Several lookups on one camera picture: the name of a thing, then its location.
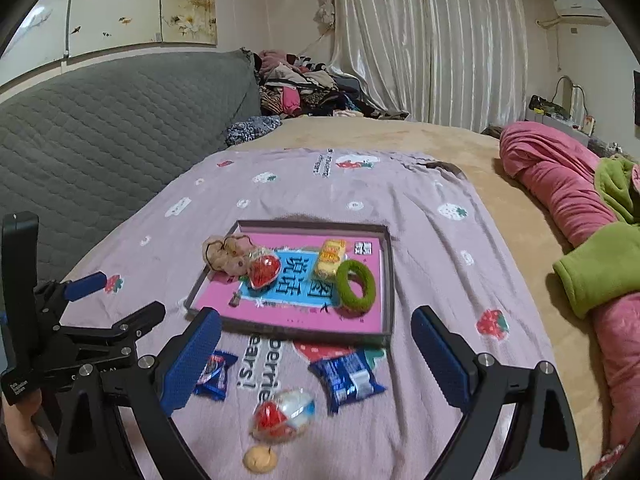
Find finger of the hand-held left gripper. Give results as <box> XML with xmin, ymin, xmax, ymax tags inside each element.
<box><xmin>49</xmin><ymin>270</ymin><xmax>109</xmax><ymax>312</ymax></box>
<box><xmin>107</xmin><ymin>301</ymin><xmax>167</xmax><ymax>346</ymax></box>

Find white curtains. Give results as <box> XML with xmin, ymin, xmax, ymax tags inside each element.
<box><xmin>310</xmin><ymin>0</ymin><xmax>531</xmax><ymax>131</ymax></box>

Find person's left hand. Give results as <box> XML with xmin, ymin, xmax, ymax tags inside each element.
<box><xmin>0</xmin><ymin>390</ymin><xmax>54</xmax><ymax>478</ymax></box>

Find grey shallow cardboard box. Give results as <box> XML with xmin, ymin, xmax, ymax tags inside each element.
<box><xmin>184</xmin><ymin>219</ymin><xmax>396</xmax><ymax>349</ymax></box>

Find pink blue book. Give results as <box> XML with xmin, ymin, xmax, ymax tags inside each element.
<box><xmin>192</xmin><ymin>232</ymin><xmax>386</xmax><ymax>334</ymax></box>

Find floral wall poster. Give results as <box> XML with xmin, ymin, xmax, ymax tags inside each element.
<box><xmin>0</xmin><ymin>0</ymin><xmax>221</xmax><ymax>77</ymax></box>

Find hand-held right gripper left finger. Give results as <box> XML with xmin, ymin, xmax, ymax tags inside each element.
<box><xmin>52</xmin><ymin>307</ymin><xmax>224</xmax><ymax>480</ymax></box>

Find green fuzzy hair ring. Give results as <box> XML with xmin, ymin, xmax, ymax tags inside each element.
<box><xmin>335</xmin><ymin>260</ymin><xmax>377</xmax><ymax>317</ymax></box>

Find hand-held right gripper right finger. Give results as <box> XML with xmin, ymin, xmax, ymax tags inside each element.
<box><xmin>410</xmin><ymin>304</ymin><xmax>584</xmax><ymax>480</ymax></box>

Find table mirror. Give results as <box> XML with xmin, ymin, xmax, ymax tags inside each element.
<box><xmin>552</xmin><ymin>75</ymin><xmax>586</xmax><ymax>126</ymax></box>

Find green fleece blanket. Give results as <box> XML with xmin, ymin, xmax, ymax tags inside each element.
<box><xmin>552</xmin><ymin>156</ymin><xmax>640</xmax><ymax>320</ymax></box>

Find grey quilted sofa cover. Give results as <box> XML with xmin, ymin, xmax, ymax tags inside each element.
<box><xmin>0</xmin><ymin>49</ymin><xmax>264</xmax><ymax>286</ymax></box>

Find red candy bag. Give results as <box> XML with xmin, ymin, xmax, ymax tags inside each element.
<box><xmin>250</xmin><ymin>389</ymin><xmax>316</xmax><ymax>445</ymax></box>
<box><xmin>247</xmin><ymin>252</ymin><xmax>282</xmax><ymax>290</ymax></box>

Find dark bag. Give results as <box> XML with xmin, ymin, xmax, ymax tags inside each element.
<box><xmin>529</xmin><ymin>94</ymin><xmax>564</xmax><ymax>115</ymax></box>

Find red white stuffed toy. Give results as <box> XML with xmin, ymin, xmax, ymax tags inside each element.
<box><xmin>585</xmin><ymin>442</ymin><xmax>629</xmax><ymax>480</ymax></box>

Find pink fleece blanket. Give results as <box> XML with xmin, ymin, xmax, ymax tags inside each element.
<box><xmin>499</xmin><ymin>121</ymin><xmax>640</xmax><ymax>462</ymax></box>

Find beige hair scrunchie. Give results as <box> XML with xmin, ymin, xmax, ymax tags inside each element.
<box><xmin>202</xmin><ymin>234</ymin><xmax>261</xmax><ymax>277</ymax></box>

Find blue white cookie packet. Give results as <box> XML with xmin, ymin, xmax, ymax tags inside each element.
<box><xmin>308</xmin><ymin>350</ymin><xmax>389</xmax><ymax>415</ymax></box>

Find yellow snack packet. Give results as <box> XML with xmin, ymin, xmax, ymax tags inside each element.
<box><xmin>312</xmin><ymin>239</ymin><xmax>350</xmax><ymax>281</ymax></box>

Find tan bed sheet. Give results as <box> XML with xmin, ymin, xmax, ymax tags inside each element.
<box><xmin>225</xmin><ymin>115</ymin><xmax>640</xmax><ymax>480</ymax></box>

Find purple printed blanket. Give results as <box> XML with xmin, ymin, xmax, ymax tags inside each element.
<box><xmin>50</xmin><ymin>147</ymin><xmax>609</xmax><ymax>480</ymax></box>

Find pile of clothes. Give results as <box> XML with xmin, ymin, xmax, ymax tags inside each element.
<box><xmin>252</xmin><ymin>50</ymin><xmax>411</xmax><ymax>121</ymax></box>

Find blue pink cookie packet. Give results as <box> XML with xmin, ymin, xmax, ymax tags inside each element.
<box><xmin>192</xmin><ymin>350</ymin><xmax>240</xmax><ymax>402</ymax></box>

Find walnut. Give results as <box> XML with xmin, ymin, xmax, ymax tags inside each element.
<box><xmin>243</xmin><ymin>446</ymin><xmax>279</xmax><ymax>475</ymax></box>

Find blue patterned cloth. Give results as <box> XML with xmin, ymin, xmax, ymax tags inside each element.
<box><xmin>225</xmin><ymin>115</ymin><xmax>284</xmax><ymax>147</ymax></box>

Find white air conditioner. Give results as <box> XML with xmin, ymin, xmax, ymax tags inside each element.
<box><xmin>552</xmin><ymin>0</ymin><xmax>609</xmax><ymax>25</ymax></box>

